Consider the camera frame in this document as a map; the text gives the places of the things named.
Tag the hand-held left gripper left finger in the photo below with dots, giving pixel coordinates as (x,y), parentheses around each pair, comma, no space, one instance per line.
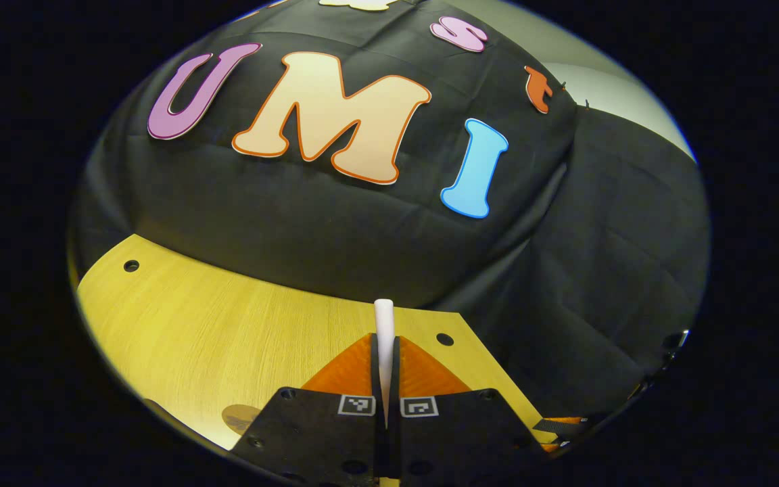
(376,379)

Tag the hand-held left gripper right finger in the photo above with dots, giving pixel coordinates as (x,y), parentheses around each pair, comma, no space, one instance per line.
(395,382)

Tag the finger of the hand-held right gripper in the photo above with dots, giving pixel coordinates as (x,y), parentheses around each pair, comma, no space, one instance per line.
(552,447)
(558,427)

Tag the round cork coaster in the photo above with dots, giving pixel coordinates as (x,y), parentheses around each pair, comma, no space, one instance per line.
(237,416)

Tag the black backdrop cloth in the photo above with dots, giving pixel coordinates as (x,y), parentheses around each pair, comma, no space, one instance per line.
(295,223)

